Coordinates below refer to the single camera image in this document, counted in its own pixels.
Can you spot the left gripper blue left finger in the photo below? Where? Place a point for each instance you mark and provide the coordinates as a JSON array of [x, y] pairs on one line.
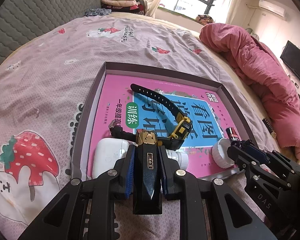
[[123, 183]]

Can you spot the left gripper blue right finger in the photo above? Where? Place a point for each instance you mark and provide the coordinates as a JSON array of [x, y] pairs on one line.
[[171, 185]]

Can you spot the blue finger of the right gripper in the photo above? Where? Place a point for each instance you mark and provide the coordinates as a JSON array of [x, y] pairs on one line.
[[248, 151], [252, 165]]

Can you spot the small white pill bottle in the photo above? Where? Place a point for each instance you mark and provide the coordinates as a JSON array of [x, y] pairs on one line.
[[181, 157]]

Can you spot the red black lighter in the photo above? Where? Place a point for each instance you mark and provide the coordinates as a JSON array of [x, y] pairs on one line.
[[232, 134]]

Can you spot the white earbuds case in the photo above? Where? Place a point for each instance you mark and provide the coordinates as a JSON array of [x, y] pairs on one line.
[[108, 151]]

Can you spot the white plastic jar lid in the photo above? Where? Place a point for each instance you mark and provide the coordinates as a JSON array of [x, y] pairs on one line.
[[219, 153]]

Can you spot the black yellow digital watch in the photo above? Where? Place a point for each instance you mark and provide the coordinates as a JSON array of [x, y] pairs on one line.
[[159, 115]]

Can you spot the black gold ornate case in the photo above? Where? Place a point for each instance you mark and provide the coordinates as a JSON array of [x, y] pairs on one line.
[[147, 198]]

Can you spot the pink Chinese workbook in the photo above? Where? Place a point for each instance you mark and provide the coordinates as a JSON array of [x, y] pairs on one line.
[[205, 108]]

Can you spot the grey shallow cardboard box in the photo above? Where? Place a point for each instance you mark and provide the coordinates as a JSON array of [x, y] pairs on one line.
[[83, 125]]

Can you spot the rose pink quilt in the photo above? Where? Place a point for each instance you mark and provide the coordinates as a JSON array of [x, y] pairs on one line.
[[259, 68]]

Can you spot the pink strawberry print blanket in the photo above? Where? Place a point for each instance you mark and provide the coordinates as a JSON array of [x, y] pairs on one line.
[[44, 82]]

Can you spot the white air conditioner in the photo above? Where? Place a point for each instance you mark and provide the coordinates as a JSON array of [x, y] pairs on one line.
[[272, 8]]

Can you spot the dark patterned cloth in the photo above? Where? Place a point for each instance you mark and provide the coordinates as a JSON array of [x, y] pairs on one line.
[[97, 12]]

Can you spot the stack of folded clothes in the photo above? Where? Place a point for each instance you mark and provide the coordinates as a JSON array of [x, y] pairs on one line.
[[129, 6]]

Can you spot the grey quilted headboard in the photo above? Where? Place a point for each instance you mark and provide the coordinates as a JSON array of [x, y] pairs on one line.
[[23, 20]]

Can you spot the wall mounted black television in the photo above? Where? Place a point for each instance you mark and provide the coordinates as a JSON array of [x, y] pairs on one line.
[[291, 58]]

